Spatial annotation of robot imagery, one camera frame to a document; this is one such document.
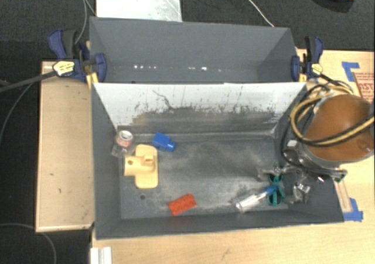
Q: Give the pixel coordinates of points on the grey metal bin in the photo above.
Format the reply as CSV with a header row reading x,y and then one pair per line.
x,y
205,169

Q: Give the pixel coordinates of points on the pale wood board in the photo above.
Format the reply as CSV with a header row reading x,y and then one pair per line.
x,y
64,140

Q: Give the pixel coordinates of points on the small clear jar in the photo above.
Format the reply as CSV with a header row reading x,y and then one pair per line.
x,y
123,141

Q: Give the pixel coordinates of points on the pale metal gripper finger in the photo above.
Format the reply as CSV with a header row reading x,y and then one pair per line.
x,y
268,173
252,200

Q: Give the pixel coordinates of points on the red flat block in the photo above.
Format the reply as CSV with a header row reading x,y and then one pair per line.
x,y
181,204

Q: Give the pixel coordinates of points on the blue plastic block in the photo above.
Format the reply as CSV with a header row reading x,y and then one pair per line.
x,y
162,140

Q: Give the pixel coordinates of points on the cream plastic pipe fitting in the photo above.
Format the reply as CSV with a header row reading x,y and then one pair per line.
x,y
143,166

